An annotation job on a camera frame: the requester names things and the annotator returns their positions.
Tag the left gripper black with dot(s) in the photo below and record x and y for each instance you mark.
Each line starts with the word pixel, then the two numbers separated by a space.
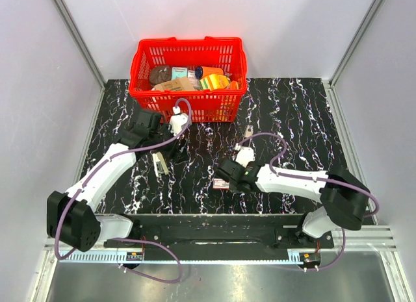
pixel 178 153

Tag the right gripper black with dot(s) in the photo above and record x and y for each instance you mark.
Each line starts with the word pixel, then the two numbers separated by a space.
pixel 232 188

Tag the red white staple box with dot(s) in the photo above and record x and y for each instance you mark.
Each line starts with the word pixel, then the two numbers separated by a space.
pixel 220 184

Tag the beige staple remover tool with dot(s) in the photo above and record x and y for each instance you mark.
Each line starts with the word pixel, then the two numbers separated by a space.
pixel 248 132

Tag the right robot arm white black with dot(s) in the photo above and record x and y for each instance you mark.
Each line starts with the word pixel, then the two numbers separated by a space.
pixel 342 197

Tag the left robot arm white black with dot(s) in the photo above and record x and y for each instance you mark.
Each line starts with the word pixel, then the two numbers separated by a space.
pixel 71 216

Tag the brown cardboard box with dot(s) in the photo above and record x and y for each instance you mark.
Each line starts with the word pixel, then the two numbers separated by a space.
pixel 181 84

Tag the yellow green snack pack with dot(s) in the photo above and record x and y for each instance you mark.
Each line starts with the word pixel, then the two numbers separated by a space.
pixel 214 82

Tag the brown round cookie pack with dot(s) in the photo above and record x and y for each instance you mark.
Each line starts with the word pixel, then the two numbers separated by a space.
pixel 160 74

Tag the teal white small box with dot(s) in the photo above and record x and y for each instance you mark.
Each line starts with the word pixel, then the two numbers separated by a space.
pixel 179 72

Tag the red plastic shopping basket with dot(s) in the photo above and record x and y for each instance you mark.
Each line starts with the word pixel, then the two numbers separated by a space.
pixel 205 105

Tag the orange bottle blue cap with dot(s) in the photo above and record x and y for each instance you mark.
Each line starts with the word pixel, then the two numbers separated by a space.
pixel 204 71

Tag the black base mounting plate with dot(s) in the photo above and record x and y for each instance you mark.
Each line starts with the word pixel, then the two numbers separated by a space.
pixel 270 230

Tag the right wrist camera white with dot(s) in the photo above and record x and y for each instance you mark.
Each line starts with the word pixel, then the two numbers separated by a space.
pixel 245 155

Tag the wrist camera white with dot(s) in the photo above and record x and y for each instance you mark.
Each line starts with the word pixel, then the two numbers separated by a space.
pixel 178 121
pixel 245 155

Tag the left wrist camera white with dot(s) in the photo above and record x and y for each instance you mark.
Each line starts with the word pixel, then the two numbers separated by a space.
pixel 178 121

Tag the aluminium frame rail front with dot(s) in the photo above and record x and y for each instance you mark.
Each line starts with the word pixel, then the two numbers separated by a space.
pixel 370 239

